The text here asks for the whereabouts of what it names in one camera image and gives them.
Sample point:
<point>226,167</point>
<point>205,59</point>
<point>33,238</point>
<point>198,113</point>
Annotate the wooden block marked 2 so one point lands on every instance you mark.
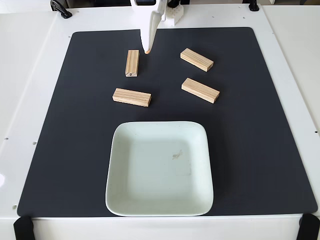
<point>132,62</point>

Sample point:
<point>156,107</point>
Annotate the wooden block marked 3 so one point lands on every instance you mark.
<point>196,59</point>

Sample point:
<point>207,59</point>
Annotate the grooved wooden block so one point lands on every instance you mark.
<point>131,97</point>
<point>200,90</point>

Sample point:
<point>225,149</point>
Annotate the pale green square plate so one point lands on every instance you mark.
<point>155,170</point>

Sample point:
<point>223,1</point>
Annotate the black base clamp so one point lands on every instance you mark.
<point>173,3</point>

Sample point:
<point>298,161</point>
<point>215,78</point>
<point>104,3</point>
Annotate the black table clamp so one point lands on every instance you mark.
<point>253,5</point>
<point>61,8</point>

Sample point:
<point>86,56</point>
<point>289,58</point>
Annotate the black table mat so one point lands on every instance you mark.
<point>75,125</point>

